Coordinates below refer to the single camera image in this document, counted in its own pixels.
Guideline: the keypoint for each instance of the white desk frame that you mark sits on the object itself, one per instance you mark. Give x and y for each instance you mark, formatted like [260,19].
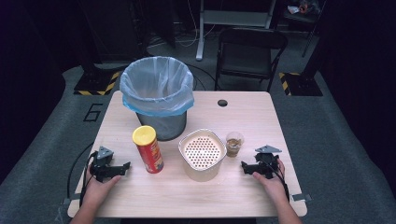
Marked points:
[232,17]

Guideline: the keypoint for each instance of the dark side table with clutter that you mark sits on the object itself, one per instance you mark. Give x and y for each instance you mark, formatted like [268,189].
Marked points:
[303,11]

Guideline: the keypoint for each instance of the person's left hand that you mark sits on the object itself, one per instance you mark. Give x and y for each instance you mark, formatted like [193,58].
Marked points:
[96,193]

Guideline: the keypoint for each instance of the white container with perforated strainer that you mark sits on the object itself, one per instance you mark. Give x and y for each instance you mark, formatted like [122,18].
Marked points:
[202,155]

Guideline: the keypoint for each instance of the black base plate hazard stripes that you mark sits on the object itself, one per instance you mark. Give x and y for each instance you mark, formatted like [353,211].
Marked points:
[303,85]
[93,84]

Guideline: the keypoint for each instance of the clear plastic cup brown liquid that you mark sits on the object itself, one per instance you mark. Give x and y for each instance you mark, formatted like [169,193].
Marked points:
[234,146]

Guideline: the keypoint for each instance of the person's right hand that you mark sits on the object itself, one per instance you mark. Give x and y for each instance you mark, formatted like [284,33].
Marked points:
[276,188]

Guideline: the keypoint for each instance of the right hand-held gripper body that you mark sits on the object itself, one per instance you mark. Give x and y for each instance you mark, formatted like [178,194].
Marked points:
[267,163]

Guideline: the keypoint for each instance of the grey tape strip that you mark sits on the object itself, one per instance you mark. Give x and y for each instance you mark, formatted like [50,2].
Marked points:
[71,199]
[301,197]

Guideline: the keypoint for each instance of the black mesh trash bin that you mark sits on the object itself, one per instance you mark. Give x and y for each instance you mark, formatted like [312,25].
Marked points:
[163,126]

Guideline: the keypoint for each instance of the translucent blue bin liner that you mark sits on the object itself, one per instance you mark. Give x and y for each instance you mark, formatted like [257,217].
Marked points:
[155,84]

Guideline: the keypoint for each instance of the black cabinet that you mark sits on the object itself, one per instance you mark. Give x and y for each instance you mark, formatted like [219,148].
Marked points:
[115,28]

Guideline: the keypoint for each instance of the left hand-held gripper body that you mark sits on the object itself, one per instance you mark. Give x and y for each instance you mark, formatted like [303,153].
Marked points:
[101,168]

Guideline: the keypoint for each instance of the black folding chair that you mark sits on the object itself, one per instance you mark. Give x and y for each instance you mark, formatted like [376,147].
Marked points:
[246,59]

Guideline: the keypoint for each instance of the red chips can yellow lid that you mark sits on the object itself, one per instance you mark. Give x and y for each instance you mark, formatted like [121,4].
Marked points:
[149,152]

